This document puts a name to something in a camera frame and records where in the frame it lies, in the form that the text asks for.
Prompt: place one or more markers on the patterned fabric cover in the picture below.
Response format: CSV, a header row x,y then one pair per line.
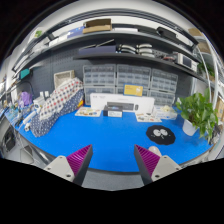
x,y
66,98

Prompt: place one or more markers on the grey drawer cabinet middle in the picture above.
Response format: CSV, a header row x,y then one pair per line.
x,y
137,75

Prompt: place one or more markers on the beige computer mouse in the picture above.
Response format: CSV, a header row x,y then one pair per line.
x,y
155,150

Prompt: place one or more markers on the grey drawer cabinet right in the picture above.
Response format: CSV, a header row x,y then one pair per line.
x,y
163,87

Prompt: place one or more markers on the black round mouse pad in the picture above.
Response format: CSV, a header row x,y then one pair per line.
x,y
161,135

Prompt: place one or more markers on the cardboard box on shelf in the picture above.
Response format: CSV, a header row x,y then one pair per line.
x,y
97,25

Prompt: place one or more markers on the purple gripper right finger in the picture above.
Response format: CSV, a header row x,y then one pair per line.
x,y
153,167

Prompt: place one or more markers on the yellow card box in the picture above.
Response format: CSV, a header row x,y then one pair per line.
x,y
133,90

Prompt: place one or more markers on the purple object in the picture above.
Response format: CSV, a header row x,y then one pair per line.
x,y
25,99

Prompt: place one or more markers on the dark metal shelf unit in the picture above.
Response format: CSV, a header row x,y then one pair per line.
x,y
107,32

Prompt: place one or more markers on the picture card right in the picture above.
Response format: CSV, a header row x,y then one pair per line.
x,y
148,118

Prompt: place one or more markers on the picture card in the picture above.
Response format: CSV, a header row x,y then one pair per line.
x,y
88,112
148,118

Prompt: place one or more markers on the white device on shelf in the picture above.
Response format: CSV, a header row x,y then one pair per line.
x,y
186,62

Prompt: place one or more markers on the long white product box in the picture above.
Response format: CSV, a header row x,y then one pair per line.
x,y
128,103

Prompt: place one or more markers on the blue table mat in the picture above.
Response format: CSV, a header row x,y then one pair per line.
x,y
113,140

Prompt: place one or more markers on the grey drawer cabinet left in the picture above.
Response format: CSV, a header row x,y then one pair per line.
x,y
98,79

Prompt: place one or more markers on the white clear box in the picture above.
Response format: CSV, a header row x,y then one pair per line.
x,y
164,112

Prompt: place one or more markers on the grey drawer cabinet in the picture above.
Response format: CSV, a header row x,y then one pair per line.
x,y
137,75
163,87
98,79

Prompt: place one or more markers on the small black box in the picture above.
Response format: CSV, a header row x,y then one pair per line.
x,y
112,111

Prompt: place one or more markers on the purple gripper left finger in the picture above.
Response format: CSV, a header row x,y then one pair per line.
x,y
73,167

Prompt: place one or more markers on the green potted plant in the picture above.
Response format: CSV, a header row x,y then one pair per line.
x,y
199,111

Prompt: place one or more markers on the white wire basket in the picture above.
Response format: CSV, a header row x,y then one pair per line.
x,y
61,77

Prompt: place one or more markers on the picture card left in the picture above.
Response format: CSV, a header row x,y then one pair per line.
x,y
88,112

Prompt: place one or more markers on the dark flat case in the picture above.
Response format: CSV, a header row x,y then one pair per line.
x,y
104,47

